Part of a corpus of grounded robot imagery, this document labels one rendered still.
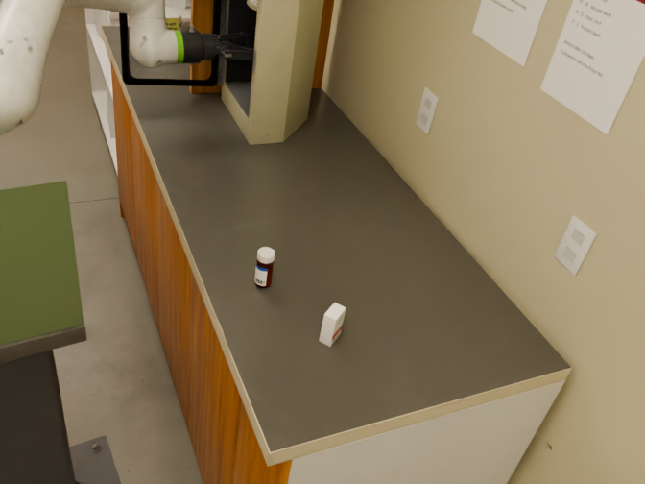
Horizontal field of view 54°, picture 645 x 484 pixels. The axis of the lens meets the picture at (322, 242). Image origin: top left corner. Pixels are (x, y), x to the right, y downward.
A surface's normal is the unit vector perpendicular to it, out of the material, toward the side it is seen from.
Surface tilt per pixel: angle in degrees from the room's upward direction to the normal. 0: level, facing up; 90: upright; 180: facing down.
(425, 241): 0
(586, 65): 90
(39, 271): 90
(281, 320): 0
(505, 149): 90
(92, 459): 0
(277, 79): 90
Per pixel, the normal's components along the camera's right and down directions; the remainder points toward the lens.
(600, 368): -0.91, 0.14
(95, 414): 0.14, -0.79
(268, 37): 0.39, 0.60
